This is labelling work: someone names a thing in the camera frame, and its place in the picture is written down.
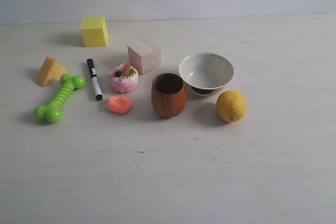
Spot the orange soft putty lump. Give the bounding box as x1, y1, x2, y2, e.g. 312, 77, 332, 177
107, 95, 133, 114

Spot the brown wooden cup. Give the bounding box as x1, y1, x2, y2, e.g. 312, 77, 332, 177
151, 73, 187, 118

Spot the white speckled ceramic bowl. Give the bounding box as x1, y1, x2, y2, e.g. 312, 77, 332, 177
178, 52, 235, 97

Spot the pink toy cake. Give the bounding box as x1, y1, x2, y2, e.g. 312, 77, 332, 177
110, 63, 139, 94

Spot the pale wooden cube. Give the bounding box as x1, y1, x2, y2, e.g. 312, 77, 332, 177
128, 38, 162, 75

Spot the yellow lemon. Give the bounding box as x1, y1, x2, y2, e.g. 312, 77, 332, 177
216, 90, 247, 123

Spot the black white marker pen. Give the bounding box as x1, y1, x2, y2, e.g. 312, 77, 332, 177
86, 58, 103, 101

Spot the yellow foam cube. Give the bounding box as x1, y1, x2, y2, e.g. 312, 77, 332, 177
80, 17, 108, 47

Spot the green bone dog toy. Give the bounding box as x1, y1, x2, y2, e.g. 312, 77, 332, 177
34, 73, 86, 123

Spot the yellow cheese wedge toy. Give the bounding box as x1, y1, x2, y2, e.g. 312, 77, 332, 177
36, 57, 67, 87

